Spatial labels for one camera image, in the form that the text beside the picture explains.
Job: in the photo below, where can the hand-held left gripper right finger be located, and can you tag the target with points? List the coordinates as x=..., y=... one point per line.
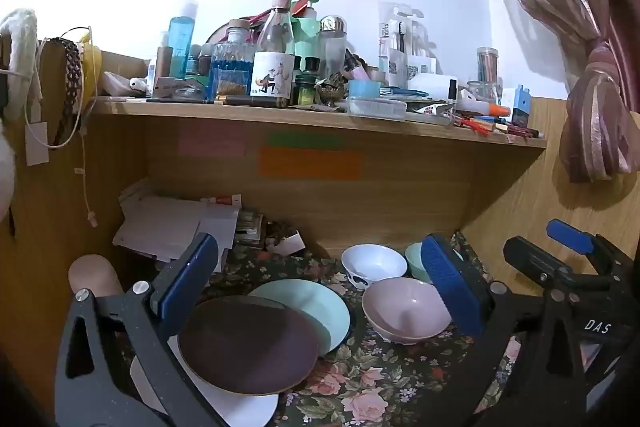
x=452, y=282

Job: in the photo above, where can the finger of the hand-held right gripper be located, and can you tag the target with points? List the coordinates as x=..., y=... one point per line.
x=535, y=259
x=570, y=234

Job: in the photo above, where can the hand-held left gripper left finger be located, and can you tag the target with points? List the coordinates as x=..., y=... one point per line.
x=187, y=279

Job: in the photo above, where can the light green bowl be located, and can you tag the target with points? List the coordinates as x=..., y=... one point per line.
x=414, y=259

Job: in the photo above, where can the pink bowl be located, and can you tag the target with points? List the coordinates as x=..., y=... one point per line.
x=400, y=307

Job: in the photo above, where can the white bowl black pattern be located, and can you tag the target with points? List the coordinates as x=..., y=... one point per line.
x=372, y=259

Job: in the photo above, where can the dark purple plate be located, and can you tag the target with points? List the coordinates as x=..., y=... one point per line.
x=250, y=347

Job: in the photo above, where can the light green plate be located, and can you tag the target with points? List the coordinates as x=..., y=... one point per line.
x=322, y=312

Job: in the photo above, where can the stack of white papers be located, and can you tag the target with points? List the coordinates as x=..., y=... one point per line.
x=165, y=222

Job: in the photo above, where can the stack of cards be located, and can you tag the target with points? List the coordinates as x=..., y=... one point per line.
x=249, y=227

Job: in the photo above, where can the red white tube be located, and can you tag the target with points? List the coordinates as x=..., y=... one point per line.
x=225, y=200

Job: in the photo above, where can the pale pink roll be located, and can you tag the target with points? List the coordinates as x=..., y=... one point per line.
x=95, y=274

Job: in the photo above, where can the small white paper box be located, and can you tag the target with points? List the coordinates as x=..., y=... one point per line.
x=290, y=244

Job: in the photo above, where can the dark floral tablecloth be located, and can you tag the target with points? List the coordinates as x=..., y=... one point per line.
x=380, y=377

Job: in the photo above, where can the blue white box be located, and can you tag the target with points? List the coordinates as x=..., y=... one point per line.
x=521, y=104

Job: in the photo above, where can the pink sticky note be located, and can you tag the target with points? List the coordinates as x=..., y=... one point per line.
x=212, y=142

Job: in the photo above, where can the white plate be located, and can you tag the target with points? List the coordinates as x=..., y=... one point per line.
x=250, y=409

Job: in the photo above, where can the white tube orange cap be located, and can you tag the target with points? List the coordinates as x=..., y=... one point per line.
x=482, y=108

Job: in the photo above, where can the orange sticky note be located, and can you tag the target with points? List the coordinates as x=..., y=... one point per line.
x=310, y=164

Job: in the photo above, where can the green sticky note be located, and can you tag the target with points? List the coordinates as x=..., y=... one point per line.
x=305, y=140

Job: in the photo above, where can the black nail polish bottle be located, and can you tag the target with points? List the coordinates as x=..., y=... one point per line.
x=452, y=91

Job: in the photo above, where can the clear jar of sticks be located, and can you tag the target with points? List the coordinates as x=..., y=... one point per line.
x=487, y=67

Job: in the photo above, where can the clear plastic box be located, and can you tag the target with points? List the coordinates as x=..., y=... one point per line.
x=375, y=108

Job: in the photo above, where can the white cardboard box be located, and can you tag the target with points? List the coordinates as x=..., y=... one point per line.
x=432, y=86

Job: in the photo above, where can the white paper tag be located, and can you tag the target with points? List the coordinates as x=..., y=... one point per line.
x=36, y=144

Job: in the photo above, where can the brown tube bottle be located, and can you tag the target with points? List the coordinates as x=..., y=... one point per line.
x=163, y=69

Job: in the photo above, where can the glass jar blue liquid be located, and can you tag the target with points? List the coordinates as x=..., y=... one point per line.
x=231, y=72

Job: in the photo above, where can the blue round container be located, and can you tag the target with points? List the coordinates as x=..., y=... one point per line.
x=365, y=88

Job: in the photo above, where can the clear glass bottle illustrated label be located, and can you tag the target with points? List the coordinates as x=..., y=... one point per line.
x=272, y=77

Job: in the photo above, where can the dark green small jar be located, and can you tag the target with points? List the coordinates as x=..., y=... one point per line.
x=305, y=89

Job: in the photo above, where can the gold ornament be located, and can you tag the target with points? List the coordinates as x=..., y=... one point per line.
x=331, y=94

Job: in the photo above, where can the brown braided headband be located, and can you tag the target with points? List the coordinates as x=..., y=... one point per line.
x=70, y=82

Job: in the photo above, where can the yellow headband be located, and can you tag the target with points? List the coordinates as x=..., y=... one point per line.
x=92, y=67

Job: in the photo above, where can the tall blue liquid bottle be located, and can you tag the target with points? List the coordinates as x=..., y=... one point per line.
x=181, y=42

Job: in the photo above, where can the toothbrush head package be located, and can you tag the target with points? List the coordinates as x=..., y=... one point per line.
x=400, y=37

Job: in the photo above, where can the clear bottle silver cap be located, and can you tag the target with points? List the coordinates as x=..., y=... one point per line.
x=331, y=49

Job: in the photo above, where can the green pump bottle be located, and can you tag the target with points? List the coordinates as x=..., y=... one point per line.
x=307, y=32

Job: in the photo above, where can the white fluffy headband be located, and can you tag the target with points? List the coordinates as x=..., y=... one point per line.
x=22, y=42

